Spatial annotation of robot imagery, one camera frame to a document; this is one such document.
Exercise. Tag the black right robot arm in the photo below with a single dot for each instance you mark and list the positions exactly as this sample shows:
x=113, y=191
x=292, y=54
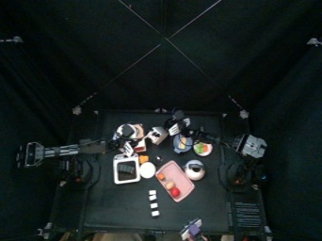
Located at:
x=218, y=138

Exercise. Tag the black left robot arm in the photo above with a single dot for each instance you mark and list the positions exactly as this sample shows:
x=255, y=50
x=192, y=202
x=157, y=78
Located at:
x=63, y=150

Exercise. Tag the white knife holder block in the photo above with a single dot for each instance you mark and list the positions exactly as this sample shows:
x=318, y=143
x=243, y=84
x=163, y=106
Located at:
x=157, y=133

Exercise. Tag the yellow toy food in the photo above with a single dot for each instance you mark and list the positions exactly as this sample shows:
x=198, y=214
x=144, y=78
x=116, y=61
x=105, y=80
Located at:
x=182, y=143

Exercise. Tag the small orange toy piece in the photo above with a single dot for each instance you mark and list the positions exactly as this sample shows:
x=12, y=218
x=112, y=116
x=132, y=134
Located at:
x=143, y=159

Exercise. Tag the green toy food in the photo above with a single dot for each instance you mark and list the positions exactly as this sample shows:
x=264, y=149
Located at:
x=198, y=147

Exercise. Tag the blue round plate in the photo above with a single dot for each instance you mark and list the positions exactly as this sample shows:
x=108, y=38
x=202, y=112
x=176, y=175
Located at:
x=175, y=147

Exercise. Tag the white toy pot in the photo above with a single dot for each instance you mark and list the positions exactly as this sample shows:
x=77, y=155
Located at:
x=133, y=130

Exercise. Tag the red orange toy food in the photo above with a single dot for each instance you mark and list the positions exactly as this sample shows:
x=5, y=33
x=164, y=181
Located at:
x=206, y=148

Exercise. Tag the white round plate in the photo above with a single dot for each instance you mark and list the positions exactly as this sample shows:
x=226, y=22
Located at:
x=203, y=154

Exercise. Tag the small black round toy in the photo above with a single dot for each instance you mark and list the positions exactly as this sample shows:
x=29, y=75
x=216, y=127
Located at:
x=157, y=159

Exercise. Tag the white rectangular tray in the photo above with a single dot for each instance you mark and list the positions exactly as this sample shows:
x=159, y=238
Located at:
x=125, y=179

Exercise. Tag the small toy carrot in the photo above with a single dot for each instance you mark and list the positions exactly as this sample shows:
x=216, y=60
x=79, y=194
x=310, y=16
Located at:
x=160, y=176

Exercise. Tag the white sushi block toy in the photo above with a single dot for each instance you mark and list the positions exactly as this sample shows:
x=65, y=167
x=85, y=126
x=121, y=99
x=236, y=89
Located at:
x=152, y=197
x=155, y=213
x=152, y=192
x=153, y=205

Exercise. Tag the tan wooden toy onion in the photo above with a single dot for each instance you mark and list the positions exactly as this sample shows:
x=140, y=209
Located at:
x=168, y=185

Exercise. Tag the pink rectangular tray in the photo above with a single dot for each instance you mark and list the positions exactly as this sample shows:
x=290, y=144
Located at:
x=182, y=182

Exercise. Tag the red toy pepper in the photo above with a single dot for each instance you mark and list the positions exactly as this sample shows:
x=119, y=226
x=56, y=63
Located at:
x=175, y=192

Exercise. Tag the purple and white gadget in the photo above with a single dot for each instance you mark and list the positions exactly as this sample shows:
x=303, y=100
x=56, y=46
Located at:
x=192, y=230

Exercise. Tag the black label white text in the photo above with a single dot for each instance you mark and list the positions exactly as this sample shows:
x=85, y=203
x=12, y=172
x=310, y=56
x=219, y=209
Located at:
x=247, y=216

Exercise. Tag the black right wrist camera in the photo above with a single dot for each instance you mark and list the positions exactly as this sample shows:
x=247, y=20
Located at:
x=178, y=114

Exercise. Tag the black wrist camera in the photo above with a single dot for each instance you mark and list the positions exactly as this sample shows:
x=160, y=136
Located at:
x=125, y=131
x=178, y=114

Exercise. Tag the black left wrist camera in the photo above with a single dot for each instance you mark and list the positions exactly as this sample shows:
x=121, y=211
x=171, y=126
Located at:
x=125, y=131

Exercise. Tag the metal frame bracket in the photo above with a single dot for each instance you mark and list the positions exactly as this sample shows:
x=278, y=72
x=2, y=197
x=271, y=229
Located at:
x=76, y=110
x=15, y=40
x=243, y=114
x=312, y=41
x=45, y=230

